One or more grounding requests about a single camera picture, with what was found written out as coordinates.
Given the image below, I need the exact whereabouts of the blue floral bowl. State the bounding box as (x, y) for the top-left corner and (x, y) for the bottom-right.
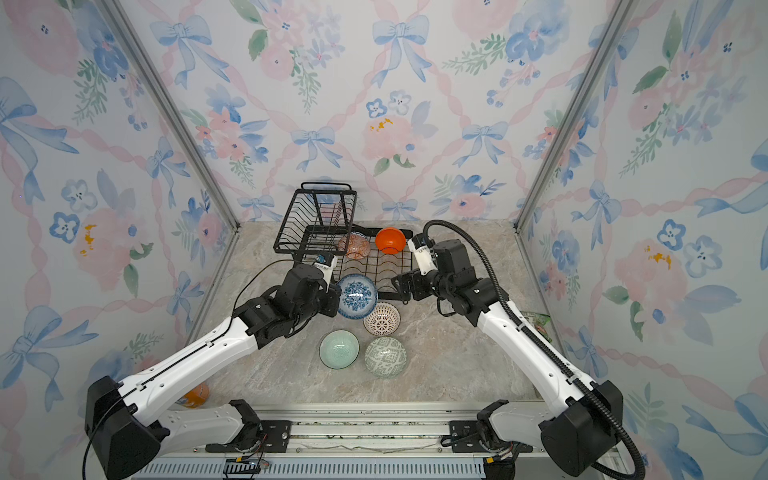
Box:
(338, 274), (378, 320)

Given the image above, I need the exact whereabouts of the pale green bowl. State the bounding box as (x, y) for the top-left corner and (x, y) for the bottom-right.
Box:
(319, 330), (360, 370)

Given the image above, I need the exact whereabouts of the red patterned bowl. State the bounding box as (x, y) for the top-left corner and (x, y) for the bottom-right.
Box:
(337, 232), (371, 260)

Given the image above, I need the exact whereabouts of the orange bowl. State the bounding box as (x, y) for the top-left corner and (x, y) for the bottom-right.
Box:
(375, 227), (407, 255)

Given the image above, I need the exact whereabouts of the white patterned bowl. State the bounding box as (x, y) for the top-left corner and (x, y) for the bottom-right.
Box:
(363, 302), (401, 337)

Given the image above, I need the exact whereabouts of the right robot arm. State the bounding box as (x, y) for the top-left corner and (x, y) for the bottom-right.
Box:
(392, 234), (626, 479)

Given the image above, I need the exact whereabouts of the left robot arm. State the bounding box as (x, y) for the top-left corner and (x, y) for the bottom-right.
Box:
(84, 263), (340, 479)

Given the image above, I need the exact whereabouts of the green snack packet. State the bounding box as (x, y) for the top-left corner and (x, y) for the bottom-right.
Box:
(524, 312), (553, 343)

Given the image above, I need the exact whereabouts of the green patterned bowl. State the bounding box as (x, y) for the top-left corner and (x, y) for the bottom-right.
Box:
(364, 336), (408, 379)

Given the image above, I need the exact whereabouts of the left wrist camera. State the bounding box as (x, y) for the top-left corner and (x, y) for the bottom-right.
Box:
(313, 253), (338, 284)

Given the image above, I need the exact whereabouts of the black corrugated cable hose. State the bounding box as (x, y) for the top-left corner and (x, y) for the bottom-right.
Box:
(422, 219), (647, 480)

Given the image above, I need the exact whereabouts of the black wire dish rack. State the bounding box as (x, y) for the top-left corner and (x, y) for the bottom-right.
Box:
(273, 181), (414, 301)

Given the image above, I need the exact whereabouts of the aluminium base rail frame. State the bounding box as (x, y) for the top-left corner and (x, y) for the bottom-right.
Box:
(113, 401), (631, 480)

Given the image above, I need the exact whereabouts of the left aluminium corner post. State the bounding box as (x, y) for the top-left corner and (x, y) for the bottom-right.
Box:
(95, 0), (241, 229)

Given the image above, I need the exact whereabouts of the aluminium corner post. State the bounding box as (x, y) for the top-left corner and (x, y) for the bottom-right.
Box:
(95, 0), (241, 229)
(514, 0), (635, 235)

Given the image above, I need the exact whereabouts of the right aluminium corner post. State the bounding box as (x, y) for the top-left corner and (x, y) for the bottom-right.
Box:
(514, 0), (635, 235)

